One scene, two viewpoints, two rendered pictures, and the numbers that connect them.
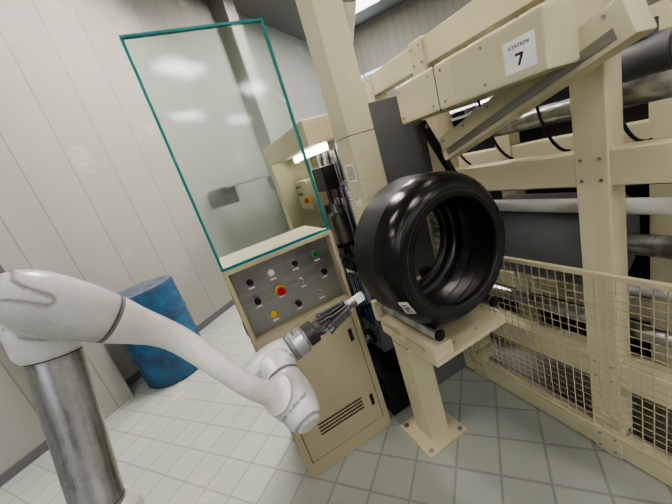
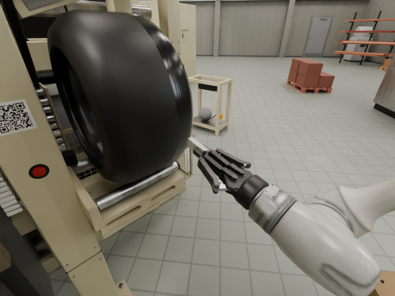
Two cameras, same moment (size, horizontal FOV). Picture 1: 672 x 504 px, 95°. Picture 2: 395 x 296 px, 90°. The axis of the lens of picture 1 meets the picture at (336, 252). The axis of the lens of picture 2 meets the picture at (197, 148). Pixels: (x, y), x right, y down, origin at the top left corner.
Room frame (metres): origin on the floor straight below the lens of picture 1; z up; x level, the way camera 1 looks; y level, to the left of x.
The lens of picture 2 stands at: (1.13, 0.41, 1.40)
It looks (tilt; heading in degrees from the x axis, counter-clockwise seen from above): 30 degrees down; 247
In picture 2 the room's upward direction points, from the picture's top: straight up
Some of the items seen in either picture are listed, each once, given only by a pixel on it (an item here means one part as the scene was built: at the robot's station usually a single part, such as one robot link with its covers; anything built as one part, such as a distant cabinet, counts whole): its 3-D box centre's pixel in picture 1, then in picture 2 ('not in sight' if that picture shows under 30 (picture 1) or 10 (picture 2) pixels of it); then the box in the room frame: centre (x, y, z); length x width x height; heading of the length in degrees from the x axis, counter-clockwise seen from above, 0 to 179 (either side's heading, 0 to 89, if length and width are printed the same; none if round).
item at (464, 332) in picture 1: (439, 324); (127, 186); (1.16, -0.33, 0.80); 0.37 x 0.36 x 0.02; 111
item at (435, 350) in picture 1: (412, 332); (142, 196); (1.11, -0.20, 0.84); 0.36 x 0.09 x 0.06; 21
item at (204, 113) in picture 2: not in sight; (208, 104); (-0.20, -2.33, 0.40); 0.60 x 0.35 x 0.80; 121
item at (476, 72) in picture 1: (478, 74); not in sight; (1.15, -0.66, 1.71); 0.61 x 0.25 x 0.15; 21
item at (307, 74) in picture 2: not in sight; (310, 74); (-3.97, -3.71, 0.36); 1.19 x 0.85 x 0.72; 61
